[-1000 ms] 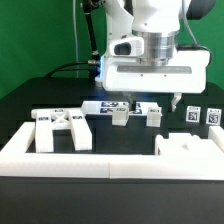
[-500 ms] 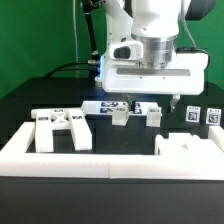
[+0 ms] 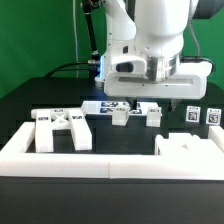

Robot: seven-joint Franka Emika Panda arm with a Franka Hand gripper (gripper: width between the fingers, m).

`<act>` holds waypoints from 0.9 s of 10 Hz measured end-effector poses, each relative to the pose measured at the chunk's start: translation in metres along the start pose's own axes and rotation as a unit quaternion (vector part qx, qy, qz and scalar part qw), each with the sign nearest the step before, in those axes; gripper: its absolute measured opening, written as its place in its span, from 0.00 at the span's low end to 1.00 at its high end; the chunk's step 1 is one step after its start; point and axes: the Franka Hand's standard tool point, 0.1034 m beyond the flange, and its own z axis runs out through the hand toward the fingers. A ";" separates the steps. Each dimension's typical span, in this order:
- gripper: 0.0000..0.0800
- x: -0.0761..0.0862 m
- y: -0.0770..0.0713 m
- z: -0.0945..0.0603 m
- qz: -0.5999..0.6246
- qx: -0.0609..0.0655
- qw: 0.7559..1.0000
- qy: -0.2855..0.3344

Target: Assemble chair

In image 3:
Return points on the white U-shaped fence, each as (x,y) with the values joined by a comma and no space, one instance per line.
(16,161)

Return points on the small tag cube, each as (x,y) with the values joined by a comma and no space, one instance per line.
(193,114)
(213,116)

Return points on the left small tag cube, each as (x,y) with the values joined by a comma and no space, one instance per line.
(193,114)

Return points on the white chair seat part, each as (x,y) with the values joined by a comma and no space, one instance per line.
(185,144)

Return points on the right small tag cube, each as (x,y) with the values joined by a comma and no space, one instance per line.
(213,116)

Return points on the white chair back frame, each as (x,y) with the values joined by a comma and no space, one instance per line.
(55,119)

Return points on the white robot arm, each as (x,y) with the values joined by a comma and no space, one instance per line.
(143,57)

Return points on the white marker sheet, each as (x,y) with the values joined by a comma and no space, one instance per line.
(107,108)

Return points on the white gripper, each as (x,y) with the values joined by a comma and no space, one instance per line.
(177,78)

